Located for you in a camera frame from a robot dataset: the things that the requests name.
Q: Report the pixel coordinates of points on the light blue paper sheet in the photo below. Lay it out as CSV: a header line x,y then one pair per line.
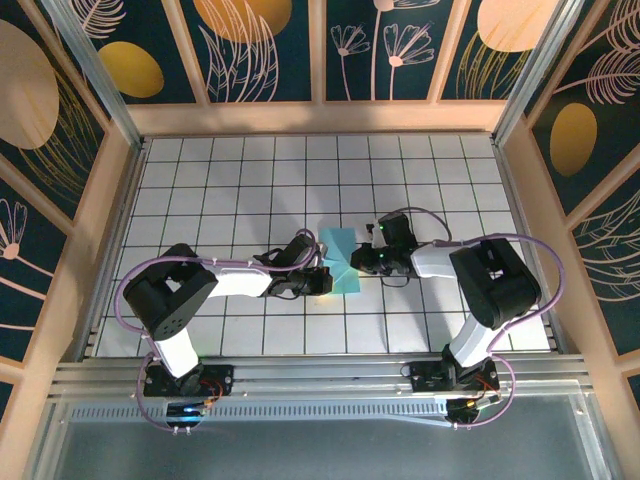
x,y
342,250

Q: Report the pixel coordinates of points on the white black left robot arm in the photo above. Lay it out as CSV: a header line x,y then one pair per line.
x,y
175,350

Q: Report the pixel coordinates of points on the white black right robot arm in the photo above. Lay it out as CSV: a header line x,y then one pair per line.
x,y
470,340

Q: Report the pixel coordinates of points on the white grid mat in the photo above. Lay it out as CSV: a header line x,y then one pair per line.
x,y
350,165

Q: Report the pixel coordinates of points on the grey frosted panel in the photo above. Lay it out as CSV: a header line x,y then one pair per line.
x,y
320,450

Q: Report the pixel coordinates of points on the small controller board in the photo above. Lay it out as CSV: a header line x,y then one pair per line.
x,y
187,411
470,406

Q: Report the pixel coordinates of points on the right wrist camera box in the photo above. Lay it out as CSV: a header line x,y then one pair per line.
x,y
374,235

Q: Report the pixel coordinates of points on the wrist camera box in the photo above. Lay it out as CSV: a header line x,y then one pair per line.
x,y
321,247
374,235

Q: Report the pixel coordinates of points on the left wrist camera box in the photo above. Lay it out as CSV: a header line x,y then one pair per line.
x,y
321,247

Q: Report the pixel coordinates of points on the aluminium mounting rail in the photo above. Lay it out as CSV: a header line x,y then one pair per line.
x,y
320,380

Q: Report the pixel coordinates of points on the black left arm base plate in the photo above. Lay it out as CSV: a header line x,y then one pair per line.
x,y
222,375

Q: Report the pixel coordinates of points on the aluminium side rail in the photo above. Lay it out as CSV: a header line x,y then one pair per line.
x,y
512,195
114,250

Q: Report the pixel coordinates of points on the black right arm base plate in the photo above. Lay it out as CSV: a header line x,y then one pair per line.
x,y
425,381

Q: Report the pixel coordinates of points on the aluminium corner post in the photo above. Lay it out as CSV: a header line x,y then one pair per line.
x,y
532,70
92,70

